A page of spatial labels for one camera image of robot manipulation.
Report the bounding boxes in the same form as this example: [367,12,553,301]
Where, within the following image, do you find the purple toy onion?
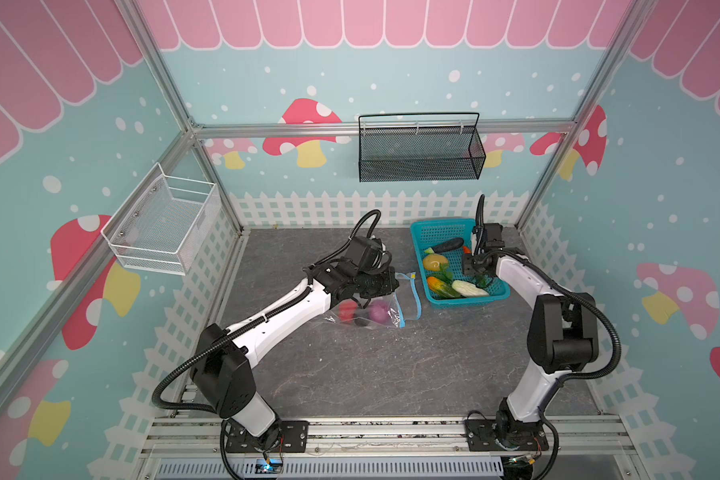
[367,299,394,325]

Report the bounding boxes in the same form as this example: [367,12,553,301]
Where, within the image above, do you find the clear zip top bag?
[318,272,423,329]

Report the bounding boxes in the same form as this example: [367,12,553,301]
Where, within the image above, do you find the teal plastic basket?
[410,218,510,309]

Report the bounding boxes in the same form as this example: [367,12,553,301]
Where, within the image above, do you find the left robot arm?
[151,236,399,441]

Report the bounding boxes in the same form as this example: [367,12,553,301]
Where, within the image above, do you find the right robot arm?
[463,220,622,450]

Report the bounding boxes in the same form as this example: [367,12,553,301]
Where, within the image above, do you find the dark purple toy eggplant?
[424,237,464,254]

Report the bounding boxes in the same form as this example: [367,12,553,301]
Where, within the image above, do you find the green toy vegetable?
[474,275,494,290]

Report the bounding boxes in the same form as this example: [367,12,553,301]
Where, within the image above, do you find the white toy daikon radish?
[451,280,489,298]

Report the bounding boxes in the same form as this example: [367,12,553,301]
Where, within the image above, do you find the yellow toy potato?
[422,253,450,272]

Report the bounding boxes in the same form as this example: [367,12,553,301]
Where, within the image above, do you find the black wire mesh basket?
[357,112,486,183]

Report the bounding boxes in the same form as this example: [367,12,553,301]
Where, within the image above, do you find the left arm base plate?
[223,419,310,454]

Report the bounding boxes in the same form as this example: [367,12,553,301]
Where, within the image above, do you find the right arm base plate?
[464,417,549,452]

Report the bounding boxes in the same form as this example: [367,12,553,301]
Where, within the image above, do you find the white wire mesh basket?
[101,164,222,276]

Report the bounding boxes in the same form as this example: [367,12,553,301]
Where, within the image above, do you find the white perforated cable tray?
[155,458,505,480]

